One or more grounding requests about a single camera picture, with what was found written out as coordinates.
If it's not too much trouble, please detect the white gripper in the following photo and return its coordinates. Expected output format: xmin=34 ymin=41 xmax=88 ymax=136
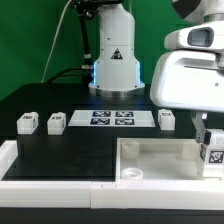
xmin=150 ymin=50 xmax=224 ymax=145

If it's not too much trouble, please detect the white square tabletop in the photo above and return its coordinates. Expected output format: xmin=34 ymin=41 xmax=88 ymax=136
xmin=115 ymin=137 xmax=224 ymax=184

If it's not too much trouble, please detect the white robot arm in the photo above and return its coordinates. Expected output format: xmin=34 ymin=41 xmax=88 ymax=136
xmin=89 ymin=0 xmax=224 ymax=145

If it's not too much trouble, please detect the white marker sheet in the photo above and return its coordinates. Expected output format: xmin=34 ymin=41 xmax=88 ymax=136
xmin=69 ymin=110 xmax=155 ymax=127

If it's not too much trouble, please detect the white U-shaped fence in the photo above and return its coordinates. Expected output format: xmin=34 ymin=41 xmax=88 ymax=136
xmin=0 ymin=141 xmax=224 ymax=210

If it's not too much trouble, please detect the black cable with connector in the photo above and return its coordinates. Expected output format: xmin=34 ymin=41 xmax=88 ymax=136
xmin=44 ymin=0 xmax=101 ymax=85

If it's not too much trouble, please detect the white cable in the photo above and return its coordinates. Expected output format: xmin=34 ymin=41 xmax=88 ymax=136
xmin=40 ymin=0 xmax=74 ymax=84

